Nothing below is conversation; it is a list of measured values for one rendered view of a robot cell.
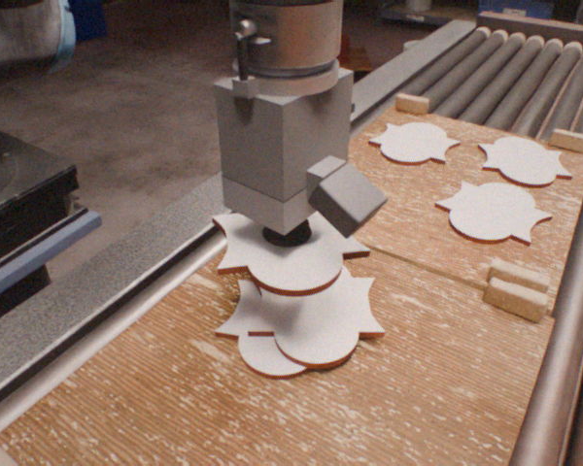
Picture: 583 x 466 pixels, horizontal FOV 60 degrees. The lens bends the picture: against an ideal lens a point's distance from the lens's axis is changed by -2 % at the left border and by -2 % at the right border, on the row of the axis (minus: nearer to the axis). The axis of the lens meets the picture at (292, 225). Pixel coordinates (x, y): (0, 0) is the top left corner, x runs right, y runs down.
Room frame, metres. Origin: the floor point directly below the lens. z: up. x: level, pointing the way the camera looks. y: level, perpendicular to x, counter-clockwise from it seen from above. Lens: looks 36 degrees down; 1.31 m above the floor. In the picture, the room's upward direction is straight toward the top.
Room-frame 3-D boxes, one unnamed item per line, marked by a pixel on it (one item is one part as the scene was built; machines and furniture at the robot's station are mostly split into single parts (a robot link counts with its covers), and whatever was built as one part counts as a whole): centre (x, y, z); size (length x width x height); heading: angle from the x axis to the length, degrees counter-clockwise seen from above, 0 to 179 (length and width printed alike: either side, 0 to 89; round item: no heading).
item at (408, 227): (0.63, -0.23, 0.93); 0.41 x 0.35 x 0.02; 148
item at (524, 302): (0.37, -0.23, 0.95); 0.06 x 0.02 x 0.03; 57
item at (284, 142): (0.34, -0.01, 1.13); 0.12 x 0.09 x 0.16; 52
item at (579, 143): (0.73, -0.44, 0.95); 0.06 x 0.02 x 0.03; 58
